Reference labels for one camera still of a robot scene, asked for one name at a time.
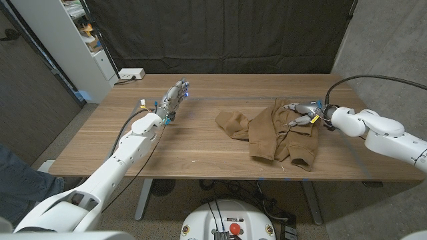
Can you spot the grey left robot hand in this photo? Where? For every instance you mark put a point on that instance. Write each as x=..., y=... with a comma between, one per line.
x=173, y=98

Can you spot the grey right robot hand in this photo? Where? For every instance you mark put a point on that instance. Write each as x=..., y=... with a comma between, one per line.
x=310, y=108

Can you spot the brown hooded jacket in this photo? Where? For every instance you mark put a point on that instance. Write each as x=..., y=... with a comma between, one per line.
x=267, y=136

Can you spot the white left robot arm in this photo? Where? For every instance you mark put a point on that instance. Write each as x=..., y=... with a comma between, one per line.
x=113, y=171

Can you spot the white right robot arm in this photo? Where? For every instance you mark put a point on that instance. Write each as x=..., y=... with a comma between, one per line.
x=383, y=133

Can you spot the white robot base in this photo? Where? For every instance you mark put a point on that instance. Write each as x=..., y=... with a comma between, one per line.
x=227, y=216

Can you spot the white power strip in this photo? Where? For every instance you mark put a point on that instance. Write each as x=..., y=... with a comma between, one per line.
x=131, y=73

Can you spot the black backdrop curtain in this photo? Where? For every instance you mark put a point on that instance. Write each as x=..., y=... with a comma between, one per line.
x=217, y=33

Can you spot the black backdrop stand pole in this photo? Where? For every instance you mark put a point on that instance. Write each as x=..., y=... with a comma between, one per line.
x=100, y=40

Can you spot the small cardboard box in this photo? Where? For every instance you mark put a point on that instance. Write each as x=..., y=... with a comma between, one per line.
x=94, y=45

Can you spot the white table leg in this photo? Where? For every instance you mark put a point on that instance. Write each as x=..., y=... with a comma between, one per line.
x=143, y=200
x=312, y=203

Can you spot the yellow toy figure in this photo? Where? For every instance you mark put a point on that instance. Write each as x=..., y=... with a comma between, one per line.
x=86, y=30

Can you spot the white shelf cabinet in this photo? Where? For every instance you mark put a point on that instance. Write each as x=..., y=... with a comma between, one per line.
x=63, y=43

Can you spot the black power adapter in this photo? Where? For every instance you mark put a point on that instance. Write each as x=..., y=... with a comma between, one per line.
x=289, y=230

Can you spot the red emergency stop button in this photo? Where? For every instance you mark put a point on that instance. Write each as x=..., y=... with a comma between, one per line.
x=235, y=228

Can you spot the person leg in jeans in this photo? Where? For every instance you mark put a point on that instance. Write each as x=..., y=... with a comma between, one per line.
x=23, y=186

